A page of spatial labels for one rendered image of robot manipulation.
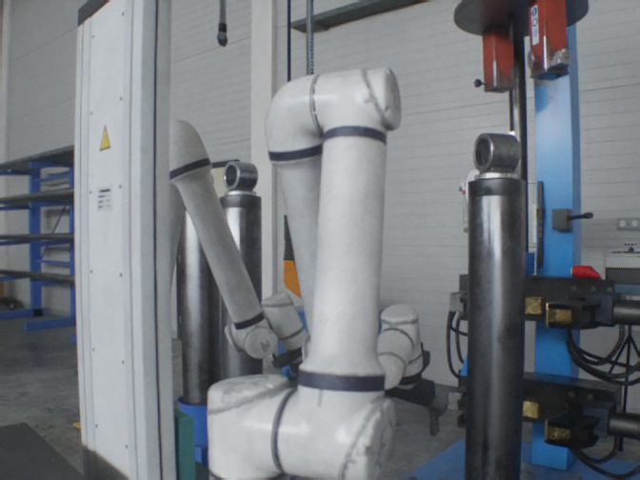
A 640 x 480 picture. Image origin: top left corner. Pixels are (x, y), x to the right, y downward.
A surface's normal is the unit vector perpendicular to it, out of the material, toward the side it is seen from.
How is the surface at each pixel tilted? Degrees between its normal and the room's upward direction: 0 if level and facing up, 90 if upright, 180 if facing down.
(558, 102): 90
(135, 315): 90
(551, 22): 90
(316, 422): 80
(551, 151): 90
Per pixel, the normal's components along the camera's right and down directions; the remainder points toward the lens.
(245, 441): -0.40, 0.03
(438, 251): -0.63, 0.02
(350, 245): 0.00, -0.14
